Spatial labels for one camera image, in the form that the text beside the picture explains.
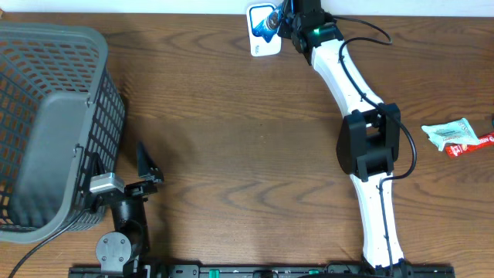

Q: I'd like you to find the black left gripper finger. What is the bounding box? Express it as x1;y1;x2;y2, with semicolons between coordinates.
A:
86;152;106;181
136;142;164;182

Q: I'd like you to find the blue Oreo cookie pack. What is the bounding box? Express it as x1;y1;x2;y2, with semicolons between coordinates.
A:
247;3;283;43

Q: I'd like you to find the mint green wipes packet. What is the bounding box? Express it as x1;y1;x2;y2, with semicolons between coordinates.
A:
421;118;480;151

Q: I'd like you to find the red Nescafe coffee stick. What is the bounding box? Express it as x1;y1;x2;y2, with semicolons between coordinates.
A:
445;132;494;158

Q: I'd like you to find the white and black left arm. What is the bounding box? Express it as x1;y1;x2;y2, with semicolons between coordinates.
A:
69;143;166;277

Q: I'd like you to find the white barcode scanner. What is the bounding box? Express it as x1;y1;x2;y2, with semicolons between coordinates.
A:
246;3;282;57

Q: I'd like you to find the grey plastic shopping basket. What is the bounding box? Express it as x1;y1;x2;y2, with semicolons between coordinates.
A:
1;22;126;244

